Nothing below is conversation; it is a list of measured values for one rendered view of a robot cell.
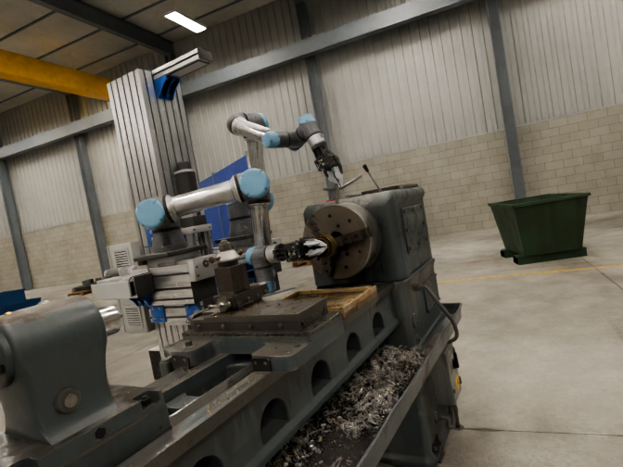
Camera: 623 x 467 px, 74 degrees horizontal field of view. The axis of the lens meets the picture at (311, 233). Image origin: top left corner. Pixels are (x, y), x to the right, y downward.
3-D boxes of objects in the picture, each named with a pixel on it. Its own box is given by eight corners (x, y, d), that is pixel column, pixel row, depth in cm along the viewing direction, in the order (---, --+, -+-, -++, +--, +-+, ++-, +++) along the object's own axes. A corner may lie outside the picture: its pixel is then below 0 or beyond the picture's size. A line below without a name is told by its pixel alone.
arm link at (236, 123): (217, 109, 213) (272, 128, 180) (235, 110, 220) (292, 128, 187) (216, 132, 218) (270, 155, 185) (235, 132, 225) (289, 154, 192)
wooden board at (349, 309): (298, 299, 176) (297, 290, 176) (377, 295, 158) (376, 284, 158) (256, 321, 150) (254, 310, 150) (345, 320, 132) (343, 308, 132)
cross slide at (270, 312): (220, 316, 142) (217, 303, 142) (329, 312, 121) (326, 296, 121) (183, 332, 128) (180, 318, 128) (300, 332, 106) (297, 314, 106)
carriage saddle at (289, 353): (225, 331, 144) (222, 314, 144) (346, 330, 121) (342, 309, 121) (156, 366, 119) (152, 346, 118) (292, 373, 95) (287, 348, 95)
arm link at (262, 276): (277, 286, 180) (273, 262, 179) (276, 291, 169) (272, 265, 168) (259, 290, 179) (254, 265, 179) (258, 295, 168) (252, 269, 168)
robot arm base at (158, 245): (145, 255, 179) (140, 233, 179) (172, 249, 192) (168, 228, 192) (168, 251, 171) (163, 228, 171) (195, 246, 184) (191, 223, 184)
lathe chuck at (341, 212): (315, 273, 190) (310, 205, 186) (381, 275, 174) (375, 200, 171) (305, 278, 182) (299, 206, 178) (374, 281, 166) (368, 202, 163)
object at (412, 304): (381, 400, 256) (358, 263, 251) (462, 408, 232) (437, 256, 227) (339, 460, 204) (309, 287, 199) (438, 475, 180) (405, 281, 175)
